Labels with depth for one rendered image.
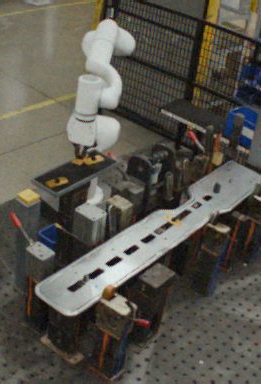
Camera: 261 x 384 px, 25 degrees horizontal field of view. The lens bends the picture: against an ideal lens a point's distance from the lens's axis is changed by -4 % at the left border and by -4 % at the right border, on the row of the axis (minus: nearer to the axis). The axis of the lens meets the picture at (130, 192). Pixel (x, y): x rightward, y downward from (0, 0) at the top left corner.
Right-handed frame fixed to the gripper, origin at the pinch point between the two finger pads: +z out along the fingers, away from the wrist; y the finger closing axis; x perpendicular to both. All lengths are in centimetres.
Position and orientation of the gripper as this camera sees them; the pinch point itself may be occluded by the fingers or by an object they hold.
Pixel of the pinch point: (80, 153)
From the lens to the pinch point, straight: 231.0
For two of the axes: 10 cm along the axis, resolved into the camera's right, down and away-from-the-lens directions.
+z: -1.4, 8.3, 5.4
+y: 9.4, 2.8, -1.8
